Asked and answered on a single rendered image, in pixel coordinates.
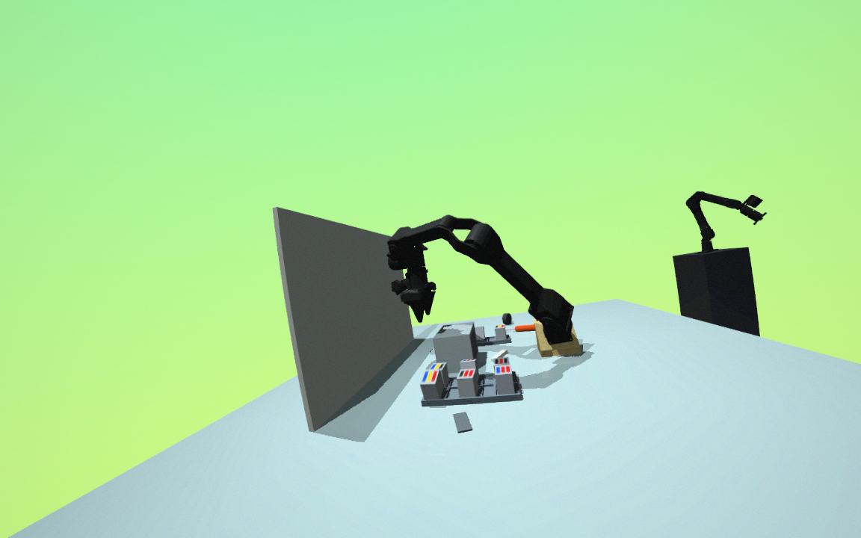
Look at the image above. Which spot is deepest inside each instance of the orange-handled screwdriver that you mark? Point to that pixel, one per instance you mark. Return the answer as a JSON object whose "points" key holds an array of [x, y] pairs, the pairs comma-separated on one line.
{"points": [[529, 327]]}

